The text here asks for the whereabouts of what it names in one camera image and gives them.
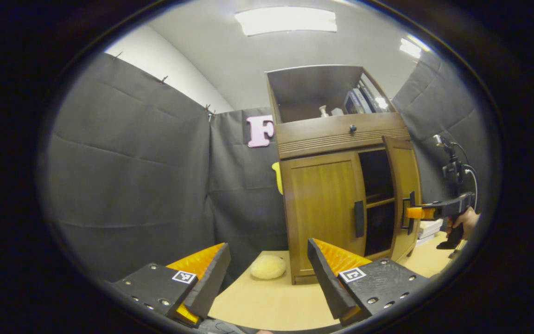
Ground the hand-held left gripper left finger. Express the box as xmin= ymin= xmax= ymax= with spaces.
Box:
xmin=109 ymin=242 xmax=231 ymax=328

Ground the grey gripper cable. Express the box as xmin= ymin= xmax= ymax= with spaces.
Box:
xmin=451 ymin=141 xmax=479 ymax=209

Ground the small ceiling light panel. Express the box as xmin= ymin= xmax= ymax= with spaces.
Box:
xmin=399 ymin=37 xmax=430 ymax=58

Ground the grey blue book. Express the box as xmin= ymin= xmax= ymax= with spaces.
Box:
xmin=344 ymin=91 xmax=362 ymax=115
xmin=353 ymin=88 xmax=372 ymax=114

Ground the wooden cabinet door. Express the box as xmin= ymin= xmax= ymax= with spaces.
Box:
xmin=280 ymin=151 xmax=368 ymax=279
xmin=382 ymin=135 xmax=422 ymax=263

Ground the wooden drawer with black knob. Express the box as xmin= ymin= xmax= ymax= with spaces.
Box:
xmin=274 ymin=113 xmax=410 ymax=160

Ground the large ceiling light panel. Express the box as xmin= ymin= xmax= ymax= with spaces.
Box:
xmin=235 ymin=6 xmax=338 ymax=37

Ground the black backdrop cloth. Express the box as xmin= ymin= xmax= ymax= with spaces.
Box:
xmin=47 ymin=52 xmax=490 ymax=283

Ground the wooden double-door shoe cabinet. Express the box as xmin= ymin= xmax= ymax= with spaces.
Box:
xmin=266 ymin=65 xmax=423 ymax=285

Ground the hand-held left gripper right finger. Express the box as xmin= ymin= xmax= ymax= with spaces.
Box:
xmin=307 ymin=238 xmax=434 ymax=327

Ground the pale yellow round pad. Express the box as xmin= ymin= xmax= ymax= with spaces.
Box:
xmin=250 ymin=254 xmax=287 ymax=280

